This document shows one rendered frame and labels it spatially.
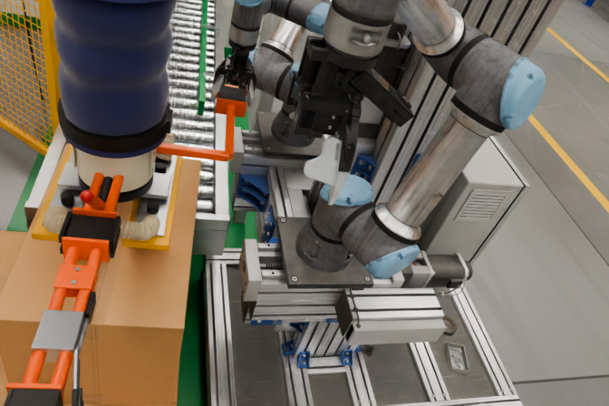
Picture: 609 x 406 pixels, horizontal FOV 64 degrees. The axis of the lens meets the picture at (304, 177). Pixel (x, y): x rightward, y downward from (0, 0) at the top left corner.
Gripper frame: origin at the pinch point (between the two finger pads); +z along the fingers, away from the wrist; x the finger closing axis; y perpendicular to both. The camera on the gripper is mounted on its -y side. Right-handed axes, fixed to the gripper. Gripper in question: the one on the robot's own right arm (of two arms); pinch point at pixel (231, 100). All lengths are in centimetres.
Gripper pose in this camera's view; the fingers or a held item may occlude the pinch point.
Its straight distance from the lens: 144.5
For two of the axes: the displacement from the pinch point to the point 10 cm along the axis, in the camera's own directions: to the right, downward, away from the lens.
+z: -2.4, 7.4, 6.3
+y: 0.9, 6.7, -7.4
